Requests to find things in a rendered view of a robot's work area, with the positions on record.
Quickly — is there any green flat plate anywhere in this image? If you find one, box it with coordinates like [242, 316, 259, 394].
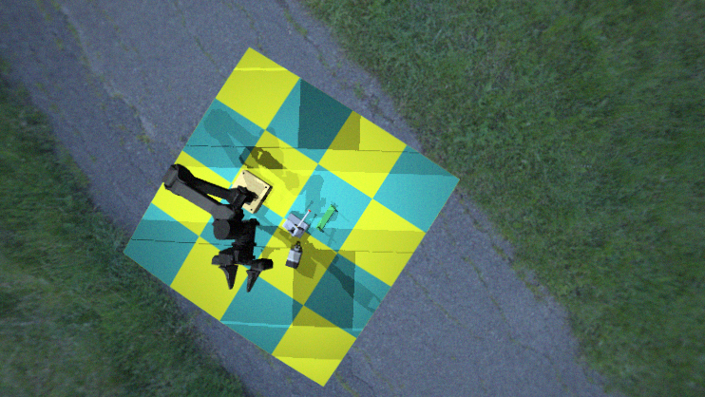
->
[315, 205, 336, 231]

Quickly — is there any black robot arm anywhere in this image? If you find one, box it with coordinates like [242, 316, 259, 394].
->
[162, 164, 260, 265]

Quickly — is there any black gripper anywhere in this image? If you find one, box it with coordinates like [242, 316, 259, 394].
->
[211, 239, 274, 293]

